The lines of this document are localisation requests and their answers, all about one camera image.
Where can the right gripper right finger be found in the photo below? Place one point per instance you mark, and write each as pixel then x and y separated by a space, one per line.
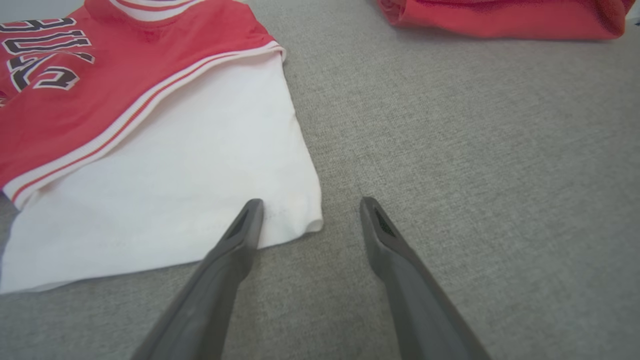
pixel 420 310

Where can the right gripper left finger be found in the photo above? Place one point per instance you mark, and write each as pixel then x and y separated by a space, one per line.
pixel 210 300

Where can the red jersey with white shirt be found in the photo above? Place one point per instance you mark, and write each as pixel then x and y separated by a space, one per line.
pixel 175 165

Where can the red shorts with Bulls print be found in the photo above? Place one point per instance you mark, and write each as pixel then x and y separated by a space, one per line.
pixel 500 20

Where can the grey fabric sofa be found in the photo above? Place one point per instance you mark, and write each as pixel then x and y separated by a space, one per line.
pixel 475 150

